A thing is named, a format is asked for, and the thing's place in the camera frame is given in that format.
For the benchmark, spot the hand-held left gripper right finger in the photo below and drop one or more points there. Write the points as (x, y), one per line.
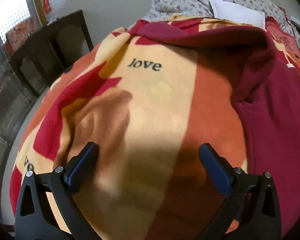
(216, 168)

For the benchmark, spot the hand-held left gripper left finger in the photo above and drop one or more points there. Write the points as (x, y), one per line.
(83, 165)

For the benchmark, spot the maroon small garment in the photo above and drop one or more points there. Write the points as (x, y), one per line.
(272, 120)

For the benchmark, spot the orange red printed blanket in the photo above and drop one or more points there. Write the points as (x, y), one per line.
(150, 105)

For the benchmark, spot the dark wooden table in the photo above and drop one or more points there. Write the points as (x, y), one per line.
(40, 55)

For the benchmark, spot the orange printed box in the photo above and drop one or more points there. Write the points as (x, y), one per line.
(22, 33)

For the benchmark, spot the white folded cloth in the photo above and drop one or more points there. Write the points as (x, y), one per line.
(236, 11)

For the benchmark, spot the red paper decoration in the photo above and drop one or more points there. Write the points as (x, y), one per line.
(46, 5)

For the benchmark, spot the lattice window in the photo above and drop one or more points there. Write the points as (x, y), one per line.
(11, 10)

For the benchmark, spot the wooden frame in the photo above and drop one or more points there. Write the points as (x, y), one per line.
(38, 2)

